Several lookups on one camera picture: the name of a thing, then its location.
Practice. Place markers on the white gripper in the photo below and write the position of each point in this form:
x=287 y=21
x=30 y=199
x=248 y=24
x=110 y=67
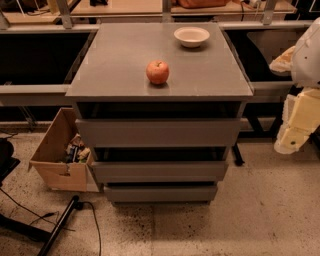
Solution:
x=307 y=63

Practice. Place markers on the grey top drawer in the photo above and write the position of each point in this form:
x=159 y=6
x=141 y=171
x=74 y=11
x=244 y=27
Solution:
x=158 y=133

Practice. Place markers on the grey drawer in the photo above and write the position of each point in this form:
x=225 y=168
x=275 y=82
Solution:
x=158 y=133
x=187 y=171
x=126 y=194

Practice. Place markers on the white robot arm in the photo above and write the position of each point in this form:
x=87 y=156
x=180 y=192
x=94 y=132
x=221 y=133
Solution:
x=305 y=69

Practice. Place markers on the grey drawer cabinet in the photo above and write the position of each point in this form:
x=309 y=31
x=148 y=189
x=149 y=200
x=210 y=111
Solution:
x=205 y=83

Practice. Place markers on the grey middle drawer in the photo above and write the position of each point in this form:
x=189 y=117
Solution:
x=187 y=171

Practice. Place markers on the grey bottom drawer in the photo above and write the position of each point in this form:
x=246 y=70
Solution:
x=126 y=194

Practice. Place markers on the white bowl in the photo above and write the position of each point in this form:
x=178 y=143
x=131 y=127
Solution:
x=191 y=37

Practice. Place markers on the red apple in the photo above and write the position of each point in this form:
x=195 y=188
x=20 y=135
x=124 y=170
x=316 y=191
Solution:
x=157 y=72

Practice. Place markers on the brown leather bag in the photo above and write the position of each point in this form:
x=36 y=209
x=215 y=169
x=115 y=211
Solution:
x=193 y=4

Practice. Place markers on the clutter inside cardboard box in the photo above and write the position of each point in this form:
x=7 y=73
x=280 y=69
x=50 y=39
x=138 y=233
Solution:
x=76 y=151

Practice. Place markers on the black stand leg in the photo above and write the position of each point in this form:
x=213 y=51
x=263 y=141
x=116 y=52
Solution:
x=72 y=205

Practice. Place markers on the cardboard box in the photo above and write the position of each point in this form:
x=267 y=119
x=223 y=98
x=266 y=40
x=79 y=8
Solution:
x=50 y=158

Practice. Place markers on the metal shelf frame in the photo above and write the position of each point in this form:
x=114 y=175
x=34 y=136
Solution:
x=61 y=22

